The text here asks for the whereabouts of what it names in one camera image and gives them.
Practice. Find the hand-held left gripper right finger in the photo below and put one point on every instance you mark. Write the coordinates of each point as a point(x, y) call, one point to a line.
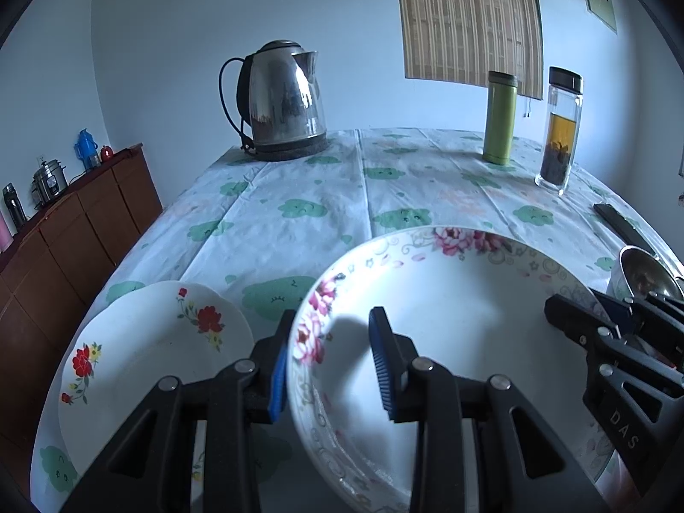
point(380, 363)

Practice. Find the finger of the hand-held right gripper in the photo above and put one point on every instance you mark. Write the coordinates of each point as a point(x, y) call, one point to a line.
point(577, 318)
point(622, 315)

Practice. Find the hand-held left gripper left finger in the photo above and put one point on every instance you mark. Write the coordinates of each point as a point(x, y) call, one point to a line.
point(278, 385)

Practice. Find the white enamel bowl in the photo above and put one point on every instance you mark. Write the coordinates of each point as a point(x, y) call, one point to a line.
point(641, 272)

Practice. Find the pink floral white deep plate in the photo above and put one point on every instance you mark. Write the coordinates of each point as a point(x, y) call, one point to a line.
point(470, 304)

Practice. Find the red floral white plate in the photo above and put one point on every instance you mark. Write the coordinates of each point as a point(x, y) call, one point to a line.
point(139, 342)

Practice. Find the black smartphone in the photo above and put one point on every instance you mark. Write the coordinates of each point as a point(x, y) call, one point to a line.
point(620, 222)

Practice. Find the green cloud print tablecloth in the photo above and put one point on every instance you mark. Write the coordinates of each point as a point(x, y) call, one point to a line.
point(427, 192)

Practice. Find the glass tea bottle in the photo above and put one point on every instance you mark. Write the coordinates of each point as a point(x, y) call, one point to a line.
point(558, 139)

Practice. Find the green thermos flask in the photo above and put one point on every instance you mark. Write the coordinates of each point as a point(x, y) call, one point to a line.
point(499, 123)

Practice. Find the dark kettle base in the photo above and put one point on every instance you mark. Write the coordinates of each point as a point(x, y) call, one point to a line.
point(288, 154)

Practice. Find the brown wooden cabinet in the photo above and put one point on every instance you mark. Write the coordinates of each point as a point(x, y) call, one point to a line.
point(64, 240)

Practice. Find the stainless steel electric kettle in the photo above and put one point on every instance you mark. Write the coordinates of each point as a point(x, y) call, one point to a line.
point(283, 101)

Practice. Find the small red jar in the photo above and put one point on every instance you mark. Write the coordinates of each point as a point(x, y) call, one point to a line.
point(107, 154)

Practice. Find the blue thermos jug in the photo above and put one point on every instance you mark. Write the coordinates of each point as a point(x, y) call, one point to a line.
point(85, 149)

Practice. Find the stainless steel pot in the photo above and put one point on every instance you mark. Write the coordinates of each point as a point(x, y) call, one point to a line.
point(49, 181)

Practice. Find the pink bottle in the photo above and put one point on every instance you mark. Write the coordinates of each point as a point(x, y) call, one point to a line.
point(4, 235)

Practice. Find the bamboo window blind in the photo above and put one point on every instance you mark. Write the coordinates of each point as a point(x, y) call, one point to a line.
point(470, 21)

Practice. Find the black bottle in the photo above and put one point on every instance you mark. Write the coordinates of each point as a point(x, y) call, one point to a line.
point(15, 206)

